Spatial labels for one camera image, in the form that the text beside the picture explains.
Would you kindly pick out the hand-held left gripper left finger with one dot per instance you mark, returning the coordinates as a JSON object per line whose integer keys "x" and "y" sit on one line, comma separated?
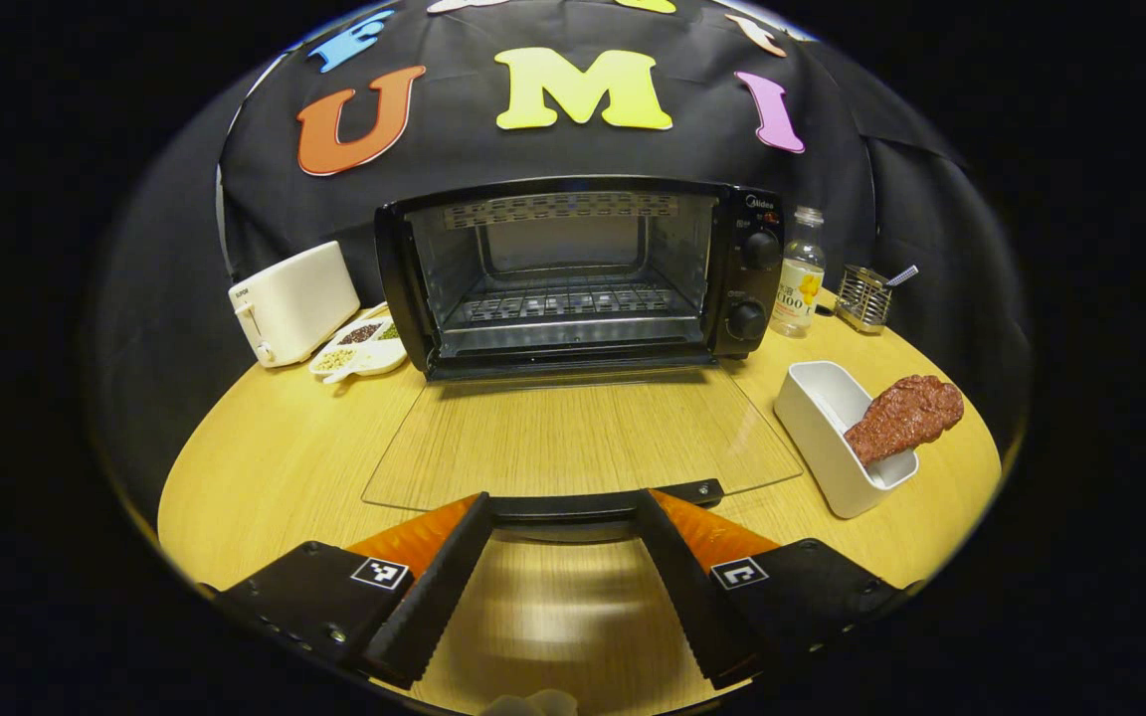
{"x": 434, "y": 597}

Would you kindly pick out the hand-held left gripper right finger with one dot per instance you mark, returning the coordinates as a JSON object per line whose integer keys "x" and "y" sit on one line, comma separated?
{"x": 692, "y": 597}

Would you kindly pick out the brown meat piece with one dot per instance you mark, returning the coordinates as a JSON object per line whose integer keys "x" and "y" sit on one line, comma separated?
{"x": 906, "y": 413}

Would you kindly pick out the black electric oven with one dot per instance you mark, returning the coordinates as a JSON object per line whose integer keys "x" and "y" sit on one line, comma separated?
{"x": 747, "y": 283}

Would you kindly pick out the white rectangular dish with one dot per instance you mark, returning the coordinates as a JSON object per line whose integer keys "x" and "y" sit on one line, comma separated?
{"x": 827, "y": 447}

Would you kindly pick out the white divided dish with grains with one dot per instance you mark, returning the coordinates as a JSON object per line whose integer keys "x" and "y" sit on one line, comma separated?
{"x": 359, "y": 358}

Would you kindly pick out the clear bottle with yellow label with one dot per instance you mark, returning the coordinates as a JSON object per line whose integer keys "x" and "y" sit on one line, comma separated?
{"x": 798, "y": 288}

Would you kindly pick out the white toaster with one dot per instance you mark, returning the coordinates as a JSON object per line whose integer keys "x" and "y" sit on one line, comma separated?
{"x": 294, "y": 298}

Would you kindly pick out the metal mesh utensil holder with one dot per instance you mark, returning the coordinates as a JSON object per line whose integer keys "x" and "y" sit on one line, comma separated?
{"x": 863, "y": 298}

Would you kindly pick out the black backdrop cloth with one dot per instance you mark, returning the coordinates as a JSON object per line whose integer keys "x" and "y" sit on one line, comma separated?
{"x": 493, "y": 149}

